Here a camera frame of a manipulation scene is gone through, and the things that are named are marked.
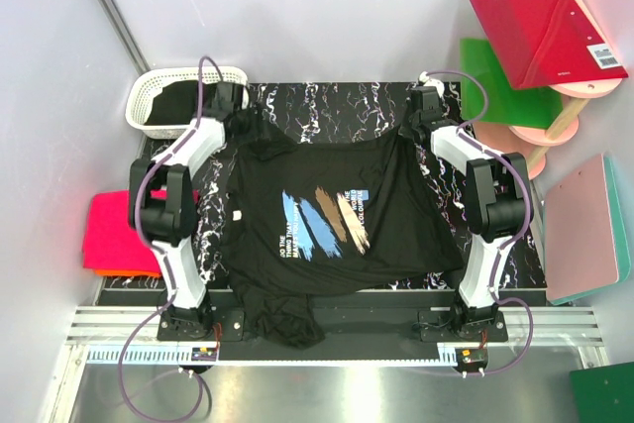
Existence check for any teal board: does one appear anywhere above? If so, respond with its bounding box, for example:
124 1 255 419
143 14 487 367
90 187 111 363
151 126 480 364
547 155 633 307

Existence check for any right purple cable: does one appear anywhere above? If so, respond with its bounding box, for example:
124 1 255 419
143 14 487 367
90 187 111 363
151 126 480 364
418 68 534 378

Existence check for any folded pink t-shirt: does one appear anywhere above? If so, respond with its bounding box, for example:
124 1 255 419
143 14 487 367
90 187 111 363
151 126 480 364
81 188 200 275

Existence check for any folded orange t-shirt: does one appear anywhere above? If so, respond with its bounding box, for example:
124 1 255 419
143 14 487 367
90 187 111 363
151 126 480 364
93 269 161 278

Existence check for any red plastic folder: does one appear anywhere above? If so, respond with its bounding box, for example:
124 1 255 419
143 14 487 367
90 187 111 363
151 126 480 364
470 0 628 90

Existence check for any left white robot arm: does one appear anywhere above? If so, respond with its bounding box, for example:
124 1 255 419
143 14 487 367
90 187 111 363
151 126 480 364
129 81 249 333

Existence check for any black marble pattern mat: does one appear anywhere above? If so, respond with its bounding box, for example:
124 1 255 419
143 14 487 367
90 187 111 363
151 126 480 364
98 80 549 291

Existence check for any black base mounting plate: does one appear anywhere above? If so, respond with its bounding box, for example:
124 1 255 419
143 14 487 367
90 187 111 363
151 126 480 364
157 288 509 363

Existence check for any dark green board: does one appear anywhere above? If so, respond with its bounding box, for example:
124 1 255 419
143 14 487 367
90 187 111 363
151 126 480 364
570 363 634 423

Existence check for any aluminium rail frame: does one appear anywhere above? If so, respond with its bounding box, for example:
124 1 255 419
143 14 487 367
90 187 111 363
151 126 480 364
47 306 609 422

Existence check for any pink clipboard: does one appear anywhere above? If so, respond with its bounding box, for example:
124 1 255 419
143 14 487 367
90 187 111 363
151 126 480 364
543 154 622 301

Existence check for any pink wooden tiered shelf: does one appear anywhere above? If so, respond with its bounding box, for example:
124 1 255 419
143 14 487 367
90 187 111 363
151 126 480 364
475 0 623 178

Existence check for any white plastic laundry basket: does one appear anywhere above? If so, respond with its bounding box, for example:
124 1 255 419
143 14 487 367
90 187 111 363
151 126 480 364
125 66 249 140

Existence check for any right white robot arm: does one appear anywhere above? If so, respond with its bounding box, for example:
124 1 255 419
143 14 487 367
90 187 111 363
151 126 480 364
401 85 533 340

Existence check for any black shirt in basket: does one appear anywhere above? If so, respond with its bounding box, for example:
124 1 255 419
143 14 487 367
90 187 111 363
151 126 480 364
145 80 198 126

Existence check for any green plastic sheet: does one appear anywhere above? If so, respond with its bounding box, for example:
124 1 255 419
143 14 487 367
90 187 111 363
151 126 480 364
460 38 563 129

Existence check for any black printed t-shirt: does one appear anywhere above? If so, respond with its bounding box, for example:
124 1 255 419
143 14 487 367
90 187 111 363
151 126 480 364
221 108 464 349

